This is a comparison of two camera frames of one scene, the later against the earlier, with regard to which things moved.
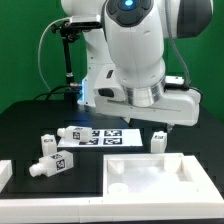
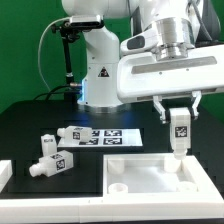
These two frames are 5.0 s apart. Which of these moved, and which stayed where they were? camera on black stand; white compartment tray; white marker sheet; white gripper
Moved: white gripper
Stayed: white compartment tray; white marker sheet; camera on black stand
